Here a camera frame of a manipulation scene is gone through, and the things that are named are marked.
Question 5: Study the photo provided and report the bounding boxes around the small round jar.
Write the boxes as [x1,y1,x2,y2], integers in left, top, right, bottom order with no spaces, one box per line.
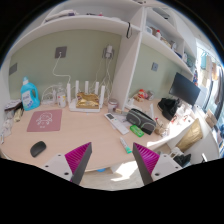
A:
[108,99,118,112]

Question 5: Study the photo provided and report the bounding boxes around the pink mouse pad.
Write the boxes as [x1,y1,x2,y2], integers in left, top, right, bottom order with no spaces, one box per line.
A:
[27,109,62,132]

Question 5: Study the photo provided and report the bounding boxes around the black computer mouse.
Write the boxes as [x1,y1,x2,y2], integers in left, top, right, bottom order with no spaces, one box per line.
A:
[30,141,46,157]

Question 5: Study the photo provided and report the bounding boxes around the gold cushion chair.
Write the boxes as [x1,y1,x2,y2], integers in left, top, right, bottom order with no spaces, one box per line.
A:
[177,119,203,152]

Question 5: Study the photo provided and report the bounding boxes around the white remote control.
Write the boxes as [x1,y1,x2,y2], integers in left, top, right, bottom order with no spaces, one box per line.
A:
[105,113,129,135]

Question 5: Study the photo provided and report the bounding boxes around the gold box on router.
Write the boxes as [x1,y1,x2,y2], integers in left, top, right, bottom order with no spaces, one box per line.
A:
[76,92,99,109]

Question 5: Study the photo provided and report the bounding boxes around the white green tube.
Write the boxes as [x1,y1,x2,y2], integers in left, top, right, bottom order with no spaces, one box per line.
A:
[120,137,132,154]

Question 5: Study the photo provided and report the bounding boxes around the grey pencil case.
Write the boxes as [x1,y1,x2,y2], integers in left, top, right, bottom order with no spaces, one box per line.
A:
[126,108,156,135]

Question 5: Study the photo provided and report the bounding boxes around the small white bottle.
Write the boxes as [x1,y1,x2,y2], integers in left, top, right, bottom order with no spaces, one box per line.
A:
[57,88,66,108]

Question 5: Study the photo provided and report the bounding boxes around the white power adapter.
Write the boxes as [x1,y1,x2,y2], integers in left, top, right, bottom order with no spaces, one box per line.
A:
[105,45,113,59]

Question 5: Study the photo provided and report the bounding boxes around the black bag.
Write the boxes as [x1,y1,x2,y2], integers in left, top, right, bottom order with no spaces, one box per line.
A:
[157,98,179,121]

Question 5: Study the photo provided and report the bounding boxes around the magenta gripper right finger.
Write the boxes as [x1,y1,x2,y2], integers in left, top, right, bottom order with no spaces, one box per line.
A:
[132,142,183,186]

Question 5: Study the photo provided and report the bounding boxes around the black monitor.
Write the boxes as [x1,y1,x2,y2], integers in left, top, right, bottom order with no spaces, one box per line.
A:
[169,73,200,106]

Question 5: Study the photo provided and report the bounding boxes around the white shelf unit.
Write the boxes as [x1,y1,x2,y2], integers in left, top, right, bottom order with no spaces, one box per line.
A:
[7,0,196,107]

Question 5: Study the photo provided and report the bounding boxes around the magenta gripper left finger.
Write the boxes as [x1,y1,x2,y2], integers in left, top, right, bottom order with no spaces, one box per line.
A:
[43,142,93,186]

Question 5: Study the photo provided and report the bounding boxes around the grey wall socket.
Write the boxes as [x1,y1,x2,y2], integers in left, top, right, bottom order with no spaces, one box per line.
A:
[55,46,67,58]

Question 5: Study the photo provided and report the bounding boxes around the blue detergent bottle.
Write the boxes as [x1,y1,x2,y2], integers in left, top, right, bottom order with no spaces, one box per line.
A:
[20,77,40,111]

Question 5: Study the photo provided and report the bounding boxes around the green small box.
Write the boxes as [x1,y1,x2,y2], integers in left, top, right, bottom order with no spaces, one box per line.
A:
[130,125,144,137]

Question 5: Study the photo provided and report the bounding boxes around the white wifi router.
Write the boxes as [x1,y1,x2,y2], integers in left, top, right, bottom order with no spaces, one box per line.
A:
[67,81,105,113]

